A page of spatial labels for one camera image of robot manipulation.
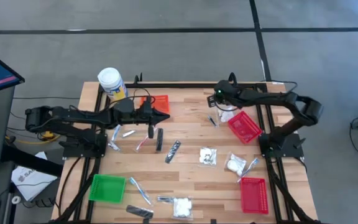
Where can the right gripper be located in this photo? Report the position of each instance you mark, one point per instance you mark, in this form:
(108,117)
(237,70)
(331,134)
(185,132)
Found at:
(224,91)

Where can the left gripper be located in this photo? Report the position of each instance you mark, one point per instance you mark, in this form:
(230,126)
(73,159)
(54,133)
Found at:
(145,115)

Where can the orange plastic basket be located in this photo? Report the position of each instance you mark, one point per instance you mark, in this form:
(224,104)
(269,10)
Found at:
(162,102)

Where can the bagged red toothbrush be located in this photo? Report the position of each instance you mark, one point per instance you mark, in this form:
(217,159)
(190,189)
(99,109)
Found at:
(141,143)

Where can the bagged metal nail clipper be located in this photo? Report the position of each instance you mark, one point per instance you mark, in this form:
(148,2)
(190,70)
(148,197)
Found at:
(113,146)
(128,133)

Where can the bagged white cotton balls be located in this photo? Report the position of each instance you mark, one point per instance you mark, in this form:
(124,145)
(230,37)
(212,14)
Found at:
(226,116)
(204,155)
(182,208)
(235,165)

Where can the green plastic basket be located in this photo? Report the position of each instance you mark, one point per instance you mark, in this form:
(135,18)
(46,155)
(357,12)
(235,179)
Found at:
(107,188)

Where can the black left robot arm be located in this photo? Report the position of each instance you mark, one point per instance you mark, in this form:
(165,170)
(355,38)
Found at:
(73,115)

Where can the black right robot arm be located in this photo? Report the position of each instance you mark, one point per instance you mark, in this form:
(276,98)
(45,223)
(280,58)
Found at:
(275,99)

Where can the red plastic basket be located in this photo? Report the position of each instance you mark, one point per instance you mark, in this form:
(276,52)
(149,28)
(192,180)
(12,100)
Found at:
(253,196)
(244,127)

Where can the yellow disinfecting wipes canister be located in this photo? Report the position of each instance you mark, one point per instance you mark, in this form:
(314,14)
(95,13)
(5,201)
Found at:
(112,82)

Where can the bagged dark metal tool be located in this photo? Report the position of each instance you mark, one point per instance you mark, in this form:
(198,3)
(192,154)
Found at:
(165,199)

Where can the yellow plug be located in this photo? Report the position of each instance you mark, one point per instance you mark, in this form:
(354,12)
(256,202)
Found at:
(48,135)

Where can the black desk beam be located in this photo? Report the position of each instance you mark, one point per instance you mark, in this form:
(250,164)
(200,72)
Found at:
(33,161)

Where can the white printed box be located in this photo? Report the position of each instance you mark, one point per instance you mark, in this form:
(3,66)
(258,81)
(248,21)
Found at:
(30,183)

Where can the white tape roll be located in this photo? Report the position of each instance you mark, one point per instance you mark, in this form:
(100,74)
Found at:
(13,199)

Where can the black aluminium table frame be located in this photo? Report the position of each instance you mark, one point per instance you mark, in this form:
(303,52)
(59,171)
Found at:
(182,85)

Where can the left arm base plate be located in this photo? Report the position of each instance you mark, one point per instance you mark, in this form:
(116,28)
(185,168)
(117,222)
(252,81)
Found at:
(82,152)

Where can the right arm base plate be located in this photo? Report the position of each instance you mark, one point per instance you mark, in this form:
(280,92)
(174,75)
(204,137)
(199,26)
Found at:
(291,151)

